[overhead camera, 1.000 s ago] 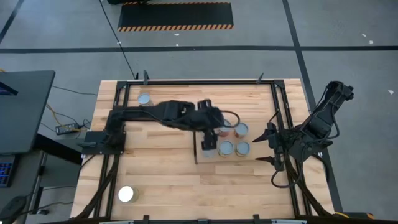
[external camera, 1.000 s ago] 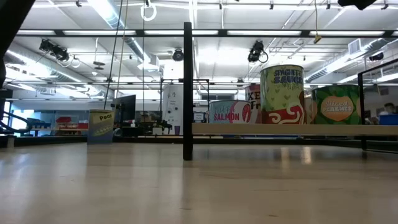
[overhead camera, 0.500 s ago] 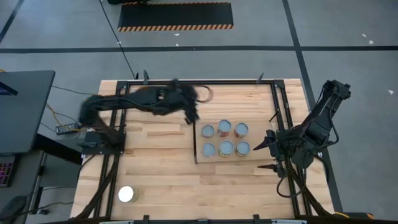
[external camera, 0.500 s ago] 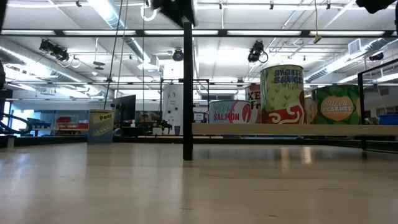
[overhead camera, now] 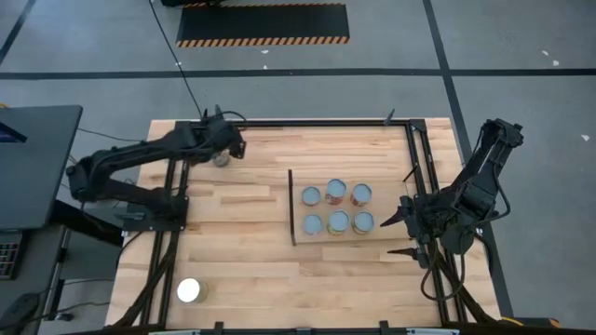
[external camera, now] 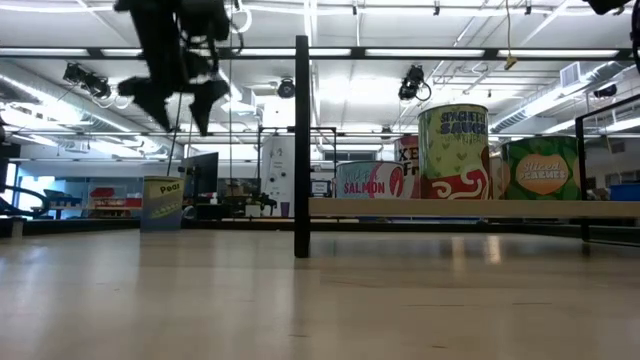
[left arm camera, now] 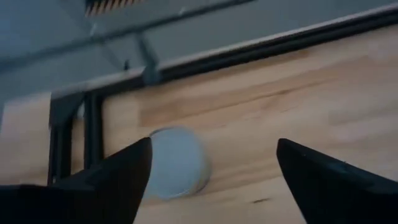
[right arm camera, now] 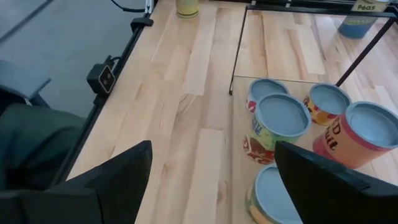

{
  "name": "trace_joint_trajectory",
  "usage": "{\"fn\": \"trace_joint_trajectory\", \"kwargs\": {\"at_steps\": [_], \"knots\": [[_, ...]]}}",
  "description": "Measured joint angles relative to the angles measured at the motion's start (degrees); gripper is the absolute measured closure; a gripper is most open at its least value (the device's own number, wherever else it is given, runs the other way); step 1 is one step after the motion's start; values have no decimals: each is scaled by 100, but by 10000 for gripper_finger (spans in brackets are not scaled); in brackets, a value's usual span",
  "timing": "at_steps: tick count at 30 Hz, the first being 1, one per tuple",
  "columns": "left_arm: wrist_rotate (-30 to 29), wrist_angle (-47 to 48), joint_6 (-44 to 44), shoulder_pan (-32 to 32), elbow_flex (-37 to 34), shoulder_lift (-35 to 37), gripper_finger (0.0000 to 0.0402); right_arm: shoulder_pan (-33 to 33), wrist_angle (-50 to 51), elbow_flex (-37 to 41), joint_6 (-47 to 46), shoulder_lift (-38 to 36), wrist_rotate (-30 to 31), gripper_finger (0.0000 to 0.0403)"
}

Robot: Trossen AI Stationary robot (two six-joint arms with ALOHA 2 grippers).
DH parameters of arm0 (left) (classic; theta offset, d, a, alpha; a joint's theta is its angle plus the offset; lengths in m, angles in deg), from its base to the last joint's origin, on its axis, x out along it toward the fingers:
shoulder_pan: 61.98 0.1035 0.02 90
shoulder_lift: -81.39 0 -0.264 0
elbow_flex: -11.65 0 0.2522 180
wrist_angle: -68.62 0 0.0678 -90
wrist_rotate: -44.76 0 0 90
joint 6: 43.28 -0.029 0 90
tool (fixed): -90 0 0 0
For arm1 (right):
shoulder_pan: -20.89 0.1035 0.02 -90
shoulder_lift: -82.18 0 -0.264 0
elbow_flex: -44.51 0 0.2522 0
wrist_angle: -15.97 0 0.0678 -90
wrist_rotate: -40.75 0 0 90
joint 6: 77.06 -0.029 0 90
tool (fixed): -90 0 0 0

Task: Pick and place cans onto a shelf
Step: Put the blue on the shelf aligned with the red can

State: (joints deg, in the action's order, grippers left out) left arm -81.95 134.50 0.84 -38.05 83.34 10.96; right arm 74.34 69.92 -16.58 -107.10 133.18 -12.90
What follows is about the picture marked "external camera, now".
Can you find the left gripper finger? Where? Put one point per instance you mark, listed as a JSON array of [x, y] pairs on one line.
[[205, 105], [150, 95]]

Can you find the yellow and blue peas can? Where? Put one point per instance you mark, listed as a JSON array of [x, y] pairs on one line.
[[162, 205]]

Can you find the teal and red salmon can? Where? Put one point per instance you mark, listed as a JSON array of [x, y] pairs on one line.
[[370, 182]]

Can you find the white mixed fruit can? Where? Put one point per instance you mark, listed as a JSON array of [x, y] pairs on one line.
[[409, 155]]

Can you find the green spaghetti sauce can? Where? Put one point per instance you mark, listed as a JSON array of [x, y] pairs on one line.
[[452, 150]]

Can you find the green sliced peaches can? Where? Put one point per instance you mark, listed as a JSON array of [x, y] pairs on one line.
[[542, 172]]

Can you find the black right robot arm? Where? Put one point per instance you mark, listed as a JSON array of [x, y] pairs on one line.
[[605, 5]]

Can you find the black monitor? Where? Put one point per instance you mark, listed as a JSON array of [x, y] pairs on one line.
[[202, 175]]

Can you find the tall white cabinet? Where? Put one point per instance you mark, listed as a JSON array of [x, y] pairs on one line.
[[277, 170]]

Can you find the blue display panel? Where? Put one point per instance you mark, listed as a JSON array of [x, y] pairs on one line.
[[112, 197]]

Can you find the yellow hanging hook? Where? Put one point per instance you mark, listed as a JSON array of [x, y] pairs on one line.
[[510, 62]]

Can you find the white ceiling vent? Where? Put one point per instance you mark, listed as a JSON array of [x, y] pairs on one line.
[[570, 75]]

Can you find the black ceiling fixture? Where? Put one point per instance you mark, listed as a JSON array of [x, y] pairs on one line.
[[605, 91]]

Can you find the blue storage bin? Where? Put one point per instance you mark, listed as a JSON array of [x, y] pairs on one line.
[[625, 191]]

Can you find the black overhead camera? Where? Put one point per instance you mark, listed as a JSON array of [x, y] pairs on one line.
[[286, 88], [87, 82], [411, 82]]

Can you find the black aluminium rig frame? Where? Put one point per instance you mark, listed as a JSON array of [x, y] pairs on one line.
[[357, 52]]

